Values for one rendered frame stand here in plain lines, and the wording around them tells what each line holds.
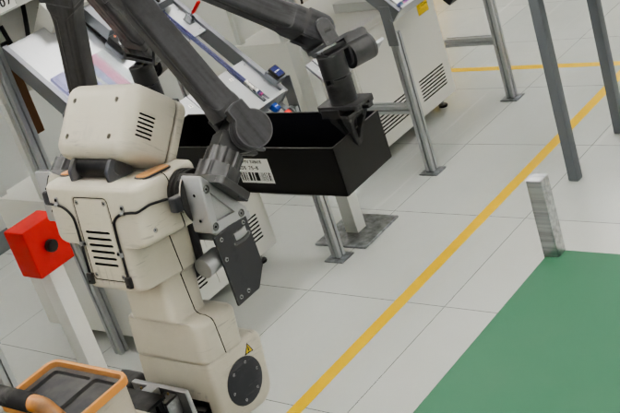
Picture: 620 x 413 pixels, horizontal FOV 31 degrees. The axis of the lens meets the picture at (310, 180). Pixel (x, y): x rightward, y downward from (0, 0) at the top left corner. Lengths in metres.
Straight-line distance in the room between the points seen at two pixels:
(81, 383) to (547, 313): 0.90
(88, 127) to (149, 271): 0.30
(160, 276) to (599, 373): 0.90
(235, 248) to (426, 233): 2.11
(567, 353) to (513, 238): 2.39
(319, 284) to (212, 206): 2.16
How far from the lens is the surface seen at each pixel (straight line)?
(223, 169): 2.06
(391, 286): 4.02
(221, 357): 2.29
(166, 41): 2.09
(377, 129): 2.36
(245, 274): 2.29
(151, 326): 2.34
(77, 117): 2.21
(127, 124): 2.10
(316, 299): 4.09
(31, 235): 3.44
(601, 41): 4.60
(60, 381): 2.25
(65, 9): 2.23
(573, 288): 1.90
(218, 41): 4.12
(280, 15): 2.20
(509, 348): 1.78
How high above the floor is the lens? 1.92
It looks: 22 degrees down
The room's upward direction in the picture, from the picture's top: 18 degrees counter-clockwise
